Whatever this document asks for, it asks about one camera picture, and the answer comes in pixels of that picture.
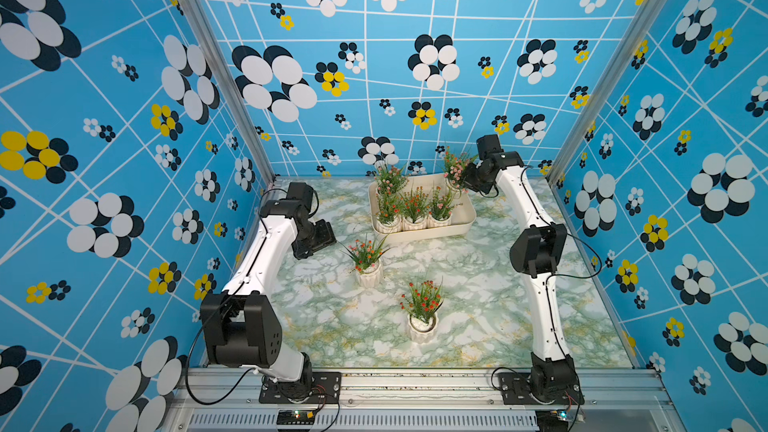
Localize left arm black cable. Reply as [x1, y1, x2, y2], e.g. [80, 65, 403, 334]
[183, 187, 289, 407]

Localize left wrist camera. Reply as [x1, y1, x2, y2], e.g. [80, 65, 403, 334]
[286, 182, 319, 217]

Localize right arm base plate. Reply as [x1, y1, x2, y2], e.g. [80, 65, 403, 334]
[497, 371, 586, 407]

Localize white plastic storage box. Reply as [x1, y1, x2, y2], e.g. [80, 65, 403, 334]
[367, 183, 477, 245]

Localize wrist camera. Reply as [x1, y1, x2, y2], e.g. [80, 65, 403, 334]
[286, 182, 319, 217]
[476, 134, 503, 161]

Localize aluminium front rail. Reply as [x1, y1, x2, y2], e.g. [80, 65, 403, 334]
[161, 367, 685, 431]

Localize right controller board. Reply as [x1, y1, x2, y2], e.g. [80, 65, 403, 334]
[536, 411, 570, 432]

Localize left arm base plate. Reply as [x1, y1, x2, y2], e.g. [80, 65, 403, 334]
[259, 371, 342, 405]

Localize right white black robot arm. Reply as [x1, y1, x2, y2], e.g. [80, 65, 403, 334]
[464, 145, 578, 402]

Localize pink potted gypsophila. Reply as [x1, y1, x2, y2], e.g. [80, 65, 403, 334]
[443, 147, 477, 191]

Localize controller board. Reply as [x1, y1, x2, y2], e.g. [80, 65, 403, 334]
[276, 410, 316, 429]
[536, 411, 570, 432]

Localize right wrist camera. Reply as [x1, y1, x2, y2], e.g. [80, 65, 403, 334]
[476, 134, 503, 161]

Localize left controller board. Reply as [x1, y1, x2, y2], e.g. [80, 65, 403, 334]
[276, 410, 316, 429]

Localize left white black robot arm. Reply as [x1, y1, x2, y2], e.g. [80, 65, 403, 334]
[198, 194, 335, 402]

